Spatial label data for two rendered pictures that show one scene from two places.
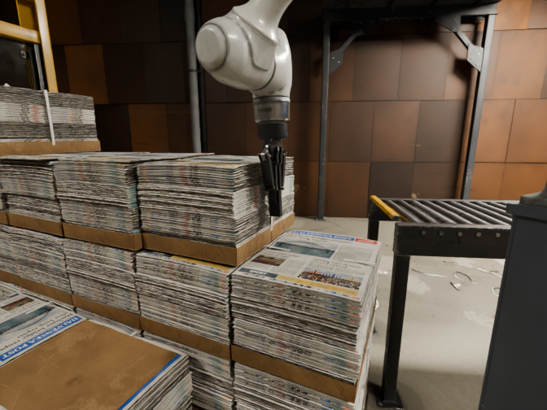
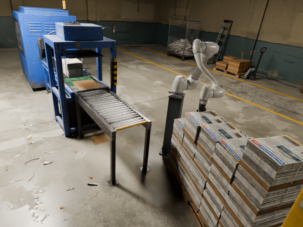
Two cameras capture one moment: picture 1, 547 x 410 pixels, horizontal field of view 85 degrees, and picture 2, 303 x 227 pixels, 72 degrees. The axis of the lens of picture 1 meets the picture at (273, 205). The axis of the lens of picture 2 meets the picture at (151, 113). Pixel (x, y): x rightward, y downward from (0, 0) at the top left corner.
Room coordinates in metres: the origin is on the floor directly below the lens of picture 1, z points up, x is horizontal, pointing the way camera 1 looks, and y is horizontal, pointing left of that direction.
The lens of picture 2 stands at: (2.70, 1.18, 2.07)
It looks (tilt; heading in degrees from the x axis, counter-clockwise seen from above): 27 degrees down; 226
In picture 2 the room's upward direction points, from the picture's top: 5 degrees clockwise
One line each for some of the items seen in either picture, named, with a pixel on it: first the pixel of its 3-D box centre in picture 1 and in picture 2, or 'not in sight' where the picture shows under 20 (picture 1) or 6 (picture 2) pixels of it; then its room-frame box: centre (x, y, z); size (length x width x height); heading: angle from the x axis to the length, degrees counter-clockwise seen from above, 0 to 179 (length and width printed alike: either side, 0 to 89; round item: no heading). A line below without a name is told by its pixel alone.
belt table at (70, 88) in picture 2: not in sight; (83, 85); (1.18, -2.18, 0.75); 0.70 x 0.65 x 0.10; 84
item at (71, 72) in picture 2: not in sight; (72, 67); (1.12, -2.75, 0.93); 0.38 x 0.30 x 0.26; 84
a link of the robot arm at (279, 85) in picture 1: (267, 63); (206, 92); (0.76, 0.01, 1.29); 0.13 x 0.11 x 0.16; 154
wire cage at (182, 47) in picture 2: not in sight; (182, 39); (-5.38, -5.53, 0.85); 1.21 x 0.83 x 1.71; 84
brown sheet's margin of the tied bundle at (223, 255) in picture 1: (205, 238); not in sight; (0.76, 0.18, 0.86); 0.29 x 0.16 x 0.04; 66
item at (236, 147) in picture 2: (77, 154); (246, 147); (1.05, 0.68, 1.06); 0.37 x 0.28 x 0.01; 155
